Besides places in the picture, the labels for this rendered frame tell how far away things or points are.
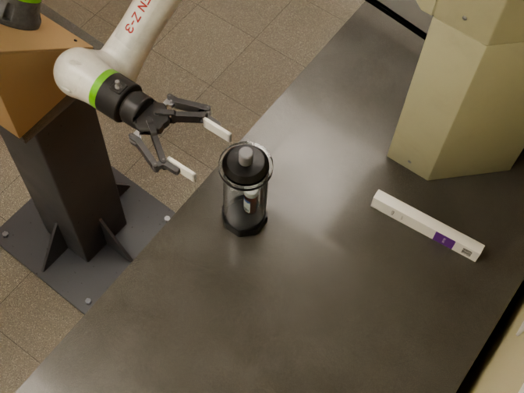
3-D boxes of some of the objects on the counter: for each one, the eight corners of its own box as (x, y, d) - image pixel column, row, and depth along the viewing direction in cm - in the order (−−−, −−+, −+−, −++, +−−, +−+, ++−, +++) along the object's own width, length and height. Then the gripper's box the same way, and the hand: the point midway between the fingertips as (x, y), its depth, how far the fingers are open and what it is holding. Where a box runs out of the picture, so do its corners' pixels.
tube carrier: (278, 210, 168) (284, 158, 149) (249, 246, 164) (252, 197, 145) (238, 185, 171) (239, 132, 152) (210, 219, 166) (207, 168, 148)
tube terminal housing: (543, 118, 184) (721, -169, 117) (480, 214, 171) (641, -49, 103) (453, 69, 190) (572, -230, 123) (386, 157, 177) (479, -126, 110)
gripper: (90, 132, 153) (175, 189, 147) (164, 58, 162) (247, 109, 156) (96, 152, 159) (178, 207, 153) (167, 79, 169) (247, 129, 163)
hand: (207, 154), depth 155 cm, fingers open, 11 cm apart
